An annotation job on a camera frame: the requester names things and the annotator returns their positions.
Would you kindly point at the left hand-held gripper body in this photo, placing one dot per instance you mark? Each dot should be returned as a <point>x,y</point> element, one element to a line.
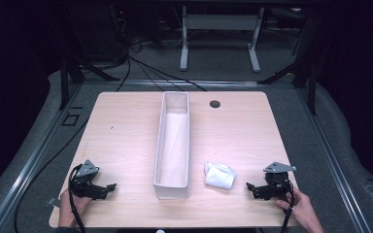
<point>84,181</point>

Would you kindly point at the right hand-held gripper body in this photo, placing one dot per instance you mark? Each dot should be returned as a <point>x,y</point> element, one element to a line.
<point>277,183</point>

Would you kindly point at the person's left hand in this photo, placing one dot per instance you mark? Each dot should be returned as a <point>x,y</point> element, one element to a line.
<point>68,207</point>

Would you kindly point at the person's right hand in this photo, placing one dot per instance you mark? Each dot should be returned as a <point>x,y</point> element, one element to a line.
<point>301,210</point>

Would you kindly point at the white rolled socks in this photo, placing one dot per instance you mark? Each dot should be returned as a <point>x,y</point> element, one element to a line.
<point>220,176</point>

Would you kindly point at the small grey tag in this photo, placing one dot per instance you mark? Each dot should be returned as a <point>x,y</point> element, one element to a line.
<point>53,202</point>

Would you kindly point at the long white fabric box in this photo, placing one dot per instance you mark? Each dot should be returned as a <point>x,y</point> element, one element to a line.
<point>173,145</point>

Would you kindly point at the black table grommet hole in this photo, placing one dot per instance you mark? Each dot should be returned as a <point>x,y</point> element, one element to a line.
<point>215,104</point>

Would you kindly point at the black metal stand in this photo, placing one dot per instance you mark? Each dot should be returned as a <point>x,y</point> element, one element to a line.
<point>311,84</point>
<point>65,81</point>

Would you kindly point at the aluminium rail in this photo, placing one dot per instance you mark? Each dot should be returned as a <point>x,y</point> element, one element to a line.
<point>29,165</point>
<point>336,168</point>

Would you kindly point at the white metal desk frame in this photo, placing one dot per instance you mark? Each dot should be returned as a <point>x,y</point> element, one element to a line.
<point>220,22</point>

